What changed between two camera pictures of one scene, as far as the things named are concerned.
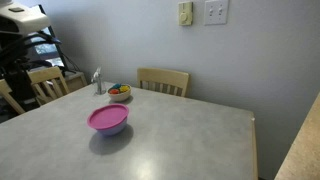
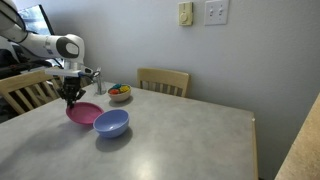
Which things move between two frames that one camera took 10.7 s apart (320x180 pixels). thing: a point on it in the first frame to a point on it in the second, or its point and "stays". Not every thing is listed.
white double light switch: (216, 12) stays
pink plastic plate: (107, 116) to (83, 112)
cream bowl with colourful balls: (119, 91) stays
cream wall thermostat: (185, 13) stays
